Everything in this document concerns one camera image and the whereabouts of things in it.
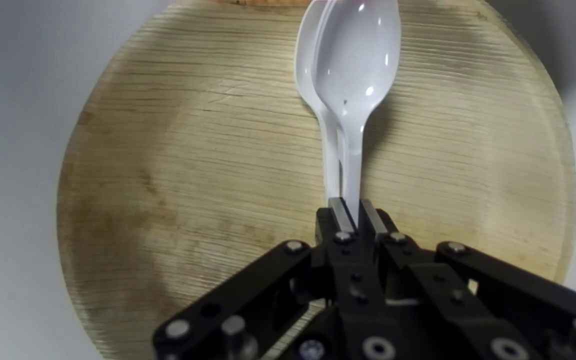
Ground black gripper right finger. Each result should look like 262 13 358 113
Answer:
360 201 576 360

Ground white plastic spoon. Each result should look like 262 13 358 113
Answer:
293 0 402 221

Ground round wooden plate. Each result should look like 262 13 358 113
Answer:
58 0 576 360

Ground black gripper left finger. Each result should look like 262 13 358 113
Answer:
151 198 363 360

